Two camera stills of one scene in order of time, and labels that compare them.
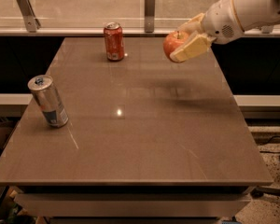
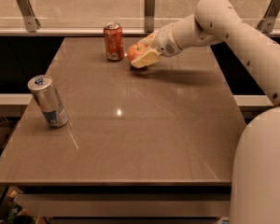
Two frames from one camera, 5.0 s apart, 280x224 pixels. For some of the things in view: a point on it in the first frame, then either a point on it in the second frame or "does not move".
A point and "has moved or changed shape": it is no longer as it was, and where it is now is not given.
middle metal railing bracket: (149, 10) does not move
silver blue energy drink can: (44, 90) does not move
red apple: (172, 41) has moved or changed shape
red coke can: (114, 41) does not move
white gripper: (220, 20) → (163, 41)
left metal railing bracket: (32, 22) does not move
